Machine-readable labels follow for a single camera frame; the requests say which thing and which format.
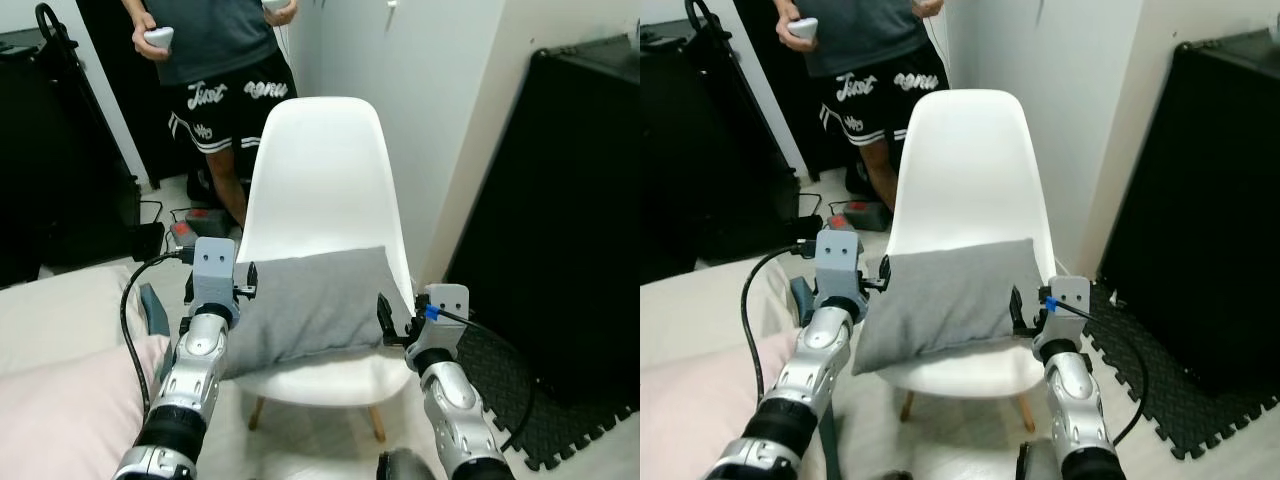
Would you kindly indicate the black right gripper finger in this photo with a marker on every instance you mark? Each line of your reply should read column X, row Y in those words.
column 1019, row 312
column 386, row 320

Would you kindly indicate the black equipment case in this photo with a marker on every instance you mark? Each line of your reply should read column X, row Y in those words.
column 700, row 170
column 50, row 180

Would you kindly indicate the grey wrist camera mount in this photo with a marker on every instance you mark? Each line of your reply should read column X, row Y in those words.
column 838, row 255
column 447, row 303
column 1070, row 293
column 213, row 265

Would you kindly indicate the black power adapter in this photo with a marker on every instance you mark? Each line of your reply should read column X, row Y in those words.
column 148, row 242
column 809, row 227

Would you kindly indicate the black foam puzzle mat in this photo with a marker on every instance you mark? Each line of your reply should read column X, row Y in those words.
column 580, row 430
column 1180, row 420

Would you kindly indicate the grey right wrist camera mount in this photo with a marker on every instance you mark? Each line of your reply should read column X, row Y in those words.
column 447, row 303
column 1070, row 293

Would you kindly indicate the white handheld controller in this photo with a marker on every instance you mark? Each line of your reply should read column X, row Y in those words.
column 275, row 5
column 160, row 37
column 803, row 28

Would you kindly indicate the bed with beige sheet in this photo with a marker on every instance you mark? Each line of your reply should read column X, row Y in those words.
column 700, row 310
column 60, row 310

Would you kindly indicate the pale pink pillow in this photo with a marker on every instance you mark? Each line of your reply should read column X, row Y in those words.
column 700, row 420
column 70, row 420

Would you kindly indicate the person in black shorts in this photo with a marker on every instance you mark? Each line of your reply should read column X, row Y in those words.
column 215, row 40
column 860, row 40

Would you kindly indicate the red and black floor device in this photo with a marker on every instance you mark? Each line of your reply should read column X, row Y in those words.
column 860, row 212
column 200, row 220

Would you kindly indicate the large black cabinet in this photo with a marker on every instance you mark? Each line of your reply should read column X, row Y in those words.
column 560, row 200
column 1200, row 200

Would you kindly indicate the grey pillow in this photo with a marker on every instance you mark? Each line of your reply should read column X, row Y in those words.
column 310, row 310
column 950, row 300

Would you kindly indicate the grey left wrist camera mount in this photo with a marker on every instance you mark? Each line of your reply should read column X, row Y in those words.
column 213, row 265
column 838, row 255

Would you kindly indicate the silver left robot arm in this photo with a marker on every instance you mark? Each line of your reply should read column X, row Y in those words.
column 815, row 375
column 190, row 380

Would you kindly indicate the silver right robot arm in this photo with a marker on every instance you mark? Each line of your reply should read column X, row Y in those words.
column 455, row 415
column 1075, row 400

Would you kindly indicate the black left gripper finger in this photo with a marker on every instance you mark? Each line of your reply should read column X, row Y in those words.
column 252, row 272
column 884, row 270

